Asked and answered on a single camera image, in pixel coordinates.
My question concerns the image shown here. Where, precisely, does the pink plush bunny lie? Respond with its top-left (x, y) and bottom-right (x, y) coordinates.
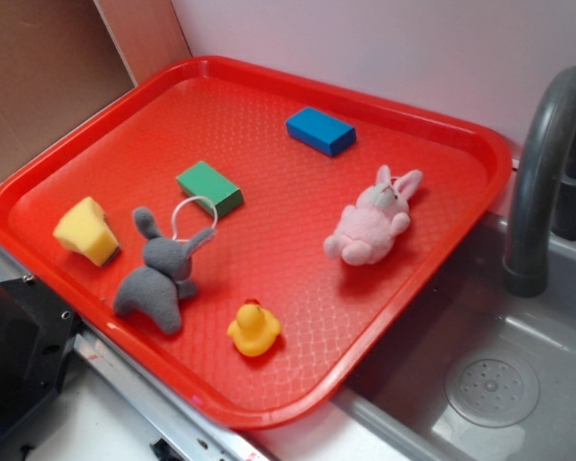
top-left (324, 165), bottom-right (423, 266)

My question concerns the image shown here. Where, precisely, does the yellow rubber duck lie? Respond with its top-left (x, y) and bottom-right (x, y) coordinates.
top-left (227, 299), bottom-right (281, 357)

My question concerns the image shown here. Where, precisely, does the red plastic tray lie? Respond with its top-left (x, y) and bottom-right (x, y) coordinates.
top-left (0, 57), bottom-right (512, 429)

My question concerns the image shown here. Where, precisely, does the green wooden block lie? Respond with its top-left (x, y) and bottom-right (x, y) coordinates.
top-left (176, 161), bottom-right (245, 218)

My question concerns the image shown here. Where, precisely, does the blue wooden block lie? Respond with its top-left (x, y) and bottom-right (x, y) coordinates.
top-left (285, 108), bottom-right (357, 158)

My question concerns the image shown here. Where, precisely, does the grey plush bunny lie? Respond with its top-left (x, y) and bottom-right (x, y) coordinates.
top-left (112, 196), bottom-right (219, 335)

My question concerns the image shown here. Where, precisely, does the yellow sponge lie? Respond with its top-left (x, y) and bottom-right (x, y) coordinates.
top-left (53, 197), bottom-right (120, 267)

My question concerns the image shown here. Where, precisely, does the grey toy sink basin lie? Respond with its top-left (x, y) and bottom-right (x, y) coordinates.
top-left (335, 215), bottom-right (576, 460)

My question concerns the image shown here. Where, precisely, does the sink drain cover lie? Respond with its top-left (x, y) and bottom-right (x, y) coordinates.
top-left (444, 350), bottom-right (540, 428)

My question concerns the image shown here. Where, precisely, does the grey toy faucet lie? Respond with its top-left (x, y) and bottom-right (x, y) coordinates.
top-left (503, 66), bottom-right (576, 298)

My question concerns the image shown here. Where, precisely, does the brown cardboard panel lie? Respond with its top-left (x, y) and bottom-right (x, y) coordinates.
top-left (0, 1), bottom-right (191, 182)

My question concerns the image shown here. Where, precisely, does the silver metal rail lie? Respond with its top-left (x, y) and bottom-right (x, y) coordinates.
top-left (74, 329), bottom-right (275, 460)

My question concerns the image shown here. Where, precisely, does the black metal bracket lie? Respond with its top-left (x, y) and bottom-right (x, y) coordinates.
top-left (0, 279), bottom-right (79, 446)

